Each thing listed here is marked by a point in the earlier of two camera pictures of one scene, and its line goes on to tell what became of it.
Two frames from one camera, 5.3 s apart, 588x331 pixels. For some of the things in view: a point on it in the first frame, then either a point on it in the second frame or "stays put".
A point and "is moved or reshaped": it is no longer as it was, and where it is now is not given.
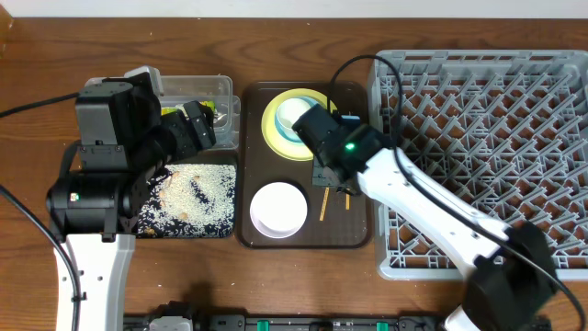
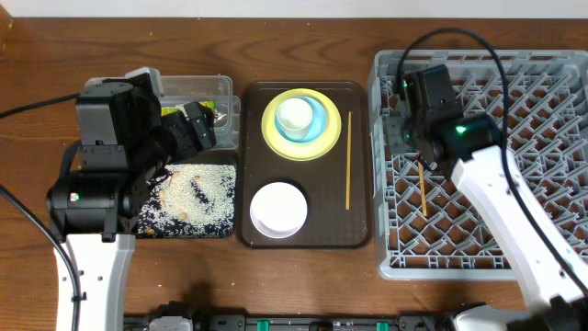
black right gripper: x=322 y=173 -> x=397 y=133
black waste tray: x=193 y=198 stays put
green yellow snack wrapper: x=173 y=109 stays put
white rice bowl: x=277 y=209 stays put
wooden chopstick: x=323 y=205 is moved or reshaped
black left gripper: x=177 y=128 stays put
